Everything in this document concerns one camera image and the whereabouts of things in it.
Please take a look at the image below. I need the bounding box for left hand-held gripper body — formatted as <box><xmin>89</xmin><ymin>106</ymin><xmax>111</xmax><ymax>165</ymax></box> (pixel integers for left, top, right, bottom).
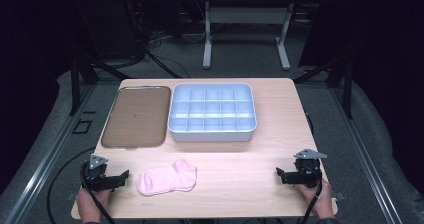
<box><xmin>81</xmin><ymin>153</ymin><xmax>116</xmax><ymax>192</ymax></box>

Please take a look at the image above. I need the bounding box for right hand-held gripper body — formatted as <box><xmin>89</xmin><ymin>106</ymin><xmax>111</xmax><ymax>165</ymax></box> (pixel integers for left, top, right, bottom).
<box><xmin>286</xmin><ymin>148</ymin><xmax>329</xmax><ymax>189</ymax></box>

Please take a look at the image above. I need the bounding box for pink sock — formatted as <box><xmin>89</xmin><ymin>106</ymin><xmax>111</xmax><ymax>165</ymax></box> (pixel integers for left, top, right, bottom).
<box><xmin>136</xmin><ymin>158</ymin><xmax>198</xmax><ymax>197</ymax></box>

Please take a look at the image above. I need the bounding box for person's left hand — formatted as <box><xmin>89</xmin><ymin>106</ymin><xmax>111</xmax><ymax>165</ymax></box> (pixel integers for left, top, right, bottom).
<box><xmin>75</xmin><ymin>187</ymin><xmax>113</xmax><ymax>224</ymax></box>

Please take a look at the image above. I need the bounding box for person's right hand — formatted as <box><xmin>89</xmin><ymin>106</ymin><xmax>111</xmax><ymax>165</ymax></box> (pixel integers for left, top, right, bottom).
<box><xmin>295</xmin><ymin>179</ymin><xmax>335</xmax><ymax>220</ymax></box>

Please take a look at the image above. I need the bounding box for brown translucent box lid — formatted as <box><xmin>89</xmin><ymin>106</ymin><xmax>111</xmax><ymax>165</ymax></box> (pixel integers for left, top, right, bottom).
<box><xmin>100</xmin><ymin>85</ymin><xmax>172</xmax><ymax>149</ymax></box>

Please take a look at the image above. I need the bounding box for white divided storage box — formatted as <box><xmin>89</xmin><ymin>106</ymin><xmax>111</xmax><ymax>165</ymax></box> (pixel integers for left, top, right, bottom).
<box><xmin>167</xmin><ymin>82</ymin><xmax>258</xmax><ymax>143</ymax></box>

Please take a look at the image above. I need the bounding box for white-legged desk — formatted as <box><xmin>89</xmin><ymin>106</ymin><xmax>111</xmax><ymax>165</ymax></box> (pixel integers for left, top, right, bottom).
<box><xmin>183</xmin><ymin>0</ymin><xmax>327</xmax><ymax>71</ymax></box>

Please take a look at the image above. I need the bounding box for left hand-held gripper black cable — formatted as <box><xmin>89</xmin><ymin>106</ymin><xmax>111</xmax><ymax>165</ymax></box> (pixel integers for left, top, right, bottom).
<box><xmin>80</xmin><ymin>162</ymin><xmax>117</xmax><ymax>224</ymax></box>

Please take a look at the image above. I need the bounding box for hand-held gripper black cable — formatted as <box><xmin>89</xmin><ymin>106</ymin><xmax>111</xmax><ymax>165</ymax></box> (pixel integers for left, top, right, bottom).
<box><xmin>80</xmin><ymin>162</ymin><xmax>117</xmax><ymax>224</ymax></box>
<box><xmin>300</xmin><ymin>165</ymin><xmax>324</xmax><ymax>224</ymax></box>

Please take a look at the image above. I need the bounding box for right hand-held gripper black cable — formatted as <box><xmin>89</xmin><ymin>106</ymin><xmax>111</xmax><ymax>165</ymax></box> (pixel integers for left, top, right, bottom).
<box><xmin>300</xmin><ymin>165</ymin><xmax>324</xmax><ymax>224</ymax></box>

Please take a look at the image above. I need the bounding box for black floor cable loop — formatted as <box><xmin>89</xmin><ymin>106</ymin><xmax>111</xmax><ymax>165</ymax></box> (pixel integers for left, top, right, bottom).
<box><xmin>46</xmin><ymin>146</ymin><xmax>97</xmax><ymax>224</ymax></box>

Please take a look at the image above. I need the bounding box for aluminium floor rail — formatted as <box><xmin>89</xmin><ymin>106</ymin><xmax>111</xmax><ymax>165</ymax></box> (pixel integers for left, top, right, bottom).
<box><xmin>2</xmin><ymin>83</ymin><xmax>98</xmax><ymax>224</ymax></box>
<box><xmin>329</xmin><ymin>83</ymin><xmax>405</xmax><ymax>224</ymax></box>

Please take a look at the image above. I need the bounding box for black metal frame strut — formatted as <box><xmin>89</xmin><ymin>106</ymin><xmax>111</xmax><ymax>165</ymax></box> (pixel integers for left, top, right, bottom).
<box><xmin>69</xmin><ymin>52</ymin><xmax>132</xmax><ymax>117</ymax></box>
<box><xmin>293</xmin><ymin>55</ymin><xmax>355</xmax><ymax>120</ymax></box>

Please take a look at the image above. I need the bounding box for bundle of floor cables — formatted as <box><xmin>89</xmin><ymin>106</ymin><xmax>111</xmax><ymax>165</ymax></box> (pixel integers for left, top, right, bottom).
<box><xmin>124</xmin><ymin>0</ymin><xmax>209</xmax><ymax>79</ymax></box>

